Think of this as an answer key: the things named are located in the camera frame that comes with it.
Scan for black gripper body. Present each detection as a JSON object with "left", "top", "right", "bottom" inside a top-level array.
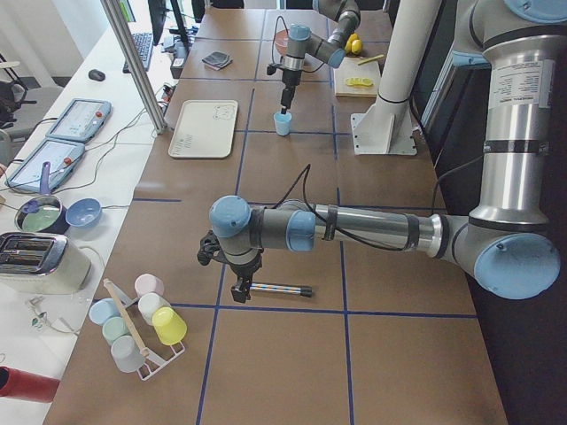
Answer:
[
  {"left": 282, "top": 69, "right": 302, "bottom": 100},
  {"left": 229, "top": 251, "right": 263, "bottom": 283}
]

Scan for steel muddler black tip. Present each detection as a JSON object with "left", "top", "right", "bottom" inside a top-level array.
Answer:
[{"left": 251, "top": 282, "right": 313, "bottom": 298}]

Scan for light blue cup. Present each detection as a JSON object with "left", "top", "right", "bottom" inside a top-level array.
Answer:
[{"left": 273, "top": 112, "right": 292, "bottom": 136}]

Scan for yellow cup on rack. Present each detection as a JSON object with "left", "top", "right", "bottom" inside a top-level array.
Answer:
[{"left": 152, "top": 306, "right": 188, "bottom": 345}]

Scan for white cup on rack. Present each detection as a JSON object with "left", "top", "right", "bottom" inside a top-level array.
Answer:
[{"left": 137, "top": 292, "right": 171, "bottom": 326}]

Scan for pink cup on rack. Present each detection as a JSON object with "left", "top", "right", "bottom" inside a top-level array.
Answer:
[{"left": 134, "top": 274, "right": 165, "bottom": 298}]

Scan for grey cup on rack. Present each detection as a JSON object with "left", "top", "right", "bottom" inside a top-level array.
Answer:
[{"left": 111, "top": 335, "right": 145, "bottom": 373}]

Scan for green cup on rack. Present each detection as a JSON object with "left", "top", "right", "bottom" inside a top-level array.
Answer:
[{"left": 102, "top": 316, "right": 129, "bottom": 346}]

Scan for blue cup on rack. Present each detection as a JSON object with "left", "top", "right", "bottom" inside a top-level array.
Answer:
[{"left": 89, "top": 297, "right": 120, "bottom": 326}]

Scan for pink bowl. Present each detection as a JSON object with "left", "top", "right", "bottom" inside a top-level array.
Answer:
[{"left": 274, "top": 29, "right": 288, "bottom": 55}]

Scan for wooden cutting board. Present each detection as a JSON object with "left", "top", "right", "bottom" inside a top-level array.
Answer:
[{"left": 333, "top": 58, "right": 381, "bottom": 98}]

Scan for lemon slices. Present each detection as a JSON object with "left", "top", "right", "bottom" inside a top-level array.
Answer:
[{"left": 344, "top": 77, "right": 374, "bottom": 88}]

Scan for grey folded cloth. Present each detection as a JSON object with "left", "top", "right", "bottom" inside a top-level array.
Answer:
[{"left": 202, "top": 51, "right": 232, "bottom": 71}]

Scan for cream bear tray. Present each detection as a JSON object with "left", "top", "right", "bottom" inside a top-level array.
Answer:
[{"left": 168, "top": 100, "right": 238, "bottom": 159}]

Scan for yellow-green knife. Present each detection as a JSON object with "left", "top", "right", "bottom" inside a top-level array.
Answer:
[{"left": 356, "top": 54, "right": 385, "bottom": 66}]

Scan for black keyboard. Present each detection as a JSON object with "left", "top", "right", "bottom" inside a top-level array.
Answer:
[{"left": 131, "top": 33, "right": 153, "bottom": 71}]

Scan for blue bowl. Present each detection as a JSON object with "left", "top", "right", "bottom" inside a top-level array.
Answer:
[{"left": 66, "top": 198, "right": 102, "bottom": 228}]

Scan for black computer mouse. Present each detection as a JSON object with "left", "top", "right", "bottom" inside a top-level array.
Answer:
[{"left": 88, "top": 69, "right": 105, "bottom": 81}]

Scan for teach pendant far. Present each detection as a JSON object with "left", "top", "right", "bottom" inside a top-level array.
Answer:
[{"left": 46, "top": 98, "right": 113, "bottom": 143}]

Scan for teach pendant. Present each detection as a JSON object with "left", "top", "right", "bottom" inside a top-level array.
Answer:
[
  {"left": 5, "top": 138, "right": 85, "bottom": 194},
  {"left": 46, "top": 98, "right": 113, "bottom": 143}
]

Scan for blue saucepan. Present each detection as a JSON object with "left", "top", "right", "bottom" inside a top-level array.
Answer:
[{"left": 14, "top": 161, "right": 70, "bottom": 235}]

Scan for cream toaster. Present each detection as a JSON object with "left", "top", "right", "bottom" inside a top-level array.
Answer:
[{"left": 1, "top": 232, "right": 90, "bottom": 295}]

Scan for teach pendant near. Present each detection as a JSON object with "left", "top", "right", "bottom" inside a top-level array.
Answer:
[{"left": 5, "top": 138, "right": 85, "bottom": 194}]

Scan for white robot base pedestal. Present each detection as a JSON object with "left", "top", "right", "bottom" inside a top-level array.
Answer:
[{"left": 351, "top": 0, "right": 442, "bottom": 156}]

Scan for white wire cup rack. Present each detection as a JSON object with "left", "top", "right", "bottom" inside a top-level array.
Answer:
[{"left": 103, "top": 278, "right": 186, "bottom": 382}]

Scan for aluminium frame post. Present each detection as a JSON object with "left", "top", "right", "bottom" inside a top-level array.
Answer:
[{"left": 100, "top": 0, "right": 167, "bottom": 135}]

